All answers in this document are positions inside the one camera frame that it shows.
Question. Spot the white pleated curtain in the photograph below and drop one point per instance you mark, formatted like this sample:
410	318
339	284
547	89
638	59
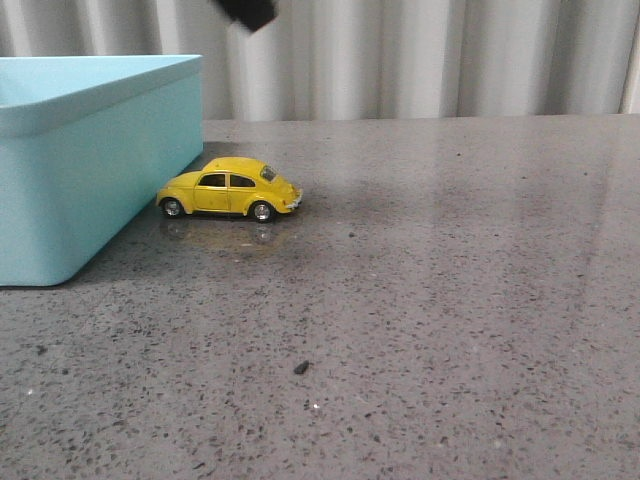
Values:
344	60

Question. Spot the yellow toy beetle car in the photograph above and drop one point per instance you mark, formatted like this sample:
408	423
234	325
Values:
230	185

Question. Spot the small black debris piece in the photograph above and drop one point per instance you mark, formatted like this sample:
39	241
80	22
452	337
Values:
301	368

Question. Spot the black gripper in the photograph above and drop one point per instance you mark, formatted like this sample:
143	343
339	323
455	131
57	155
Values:
253	15

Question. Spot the light blue plastic box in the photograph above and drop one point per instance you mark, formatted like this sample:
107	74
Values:
86	142

